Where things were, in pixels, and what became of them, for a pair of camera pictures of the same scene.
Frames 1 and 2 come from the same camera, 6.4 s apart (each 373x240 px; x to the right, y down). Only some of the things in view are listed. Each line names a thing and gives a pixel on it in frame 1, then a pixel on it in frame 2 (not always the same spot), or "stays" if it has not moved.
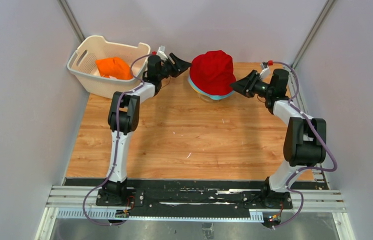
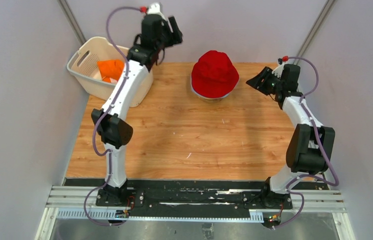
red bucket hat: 213,73 stays
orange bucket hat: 114,67 stays
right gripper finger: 247,85 to 261,81
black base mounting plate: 160,195 stays
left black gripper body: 167,69 to 167,39
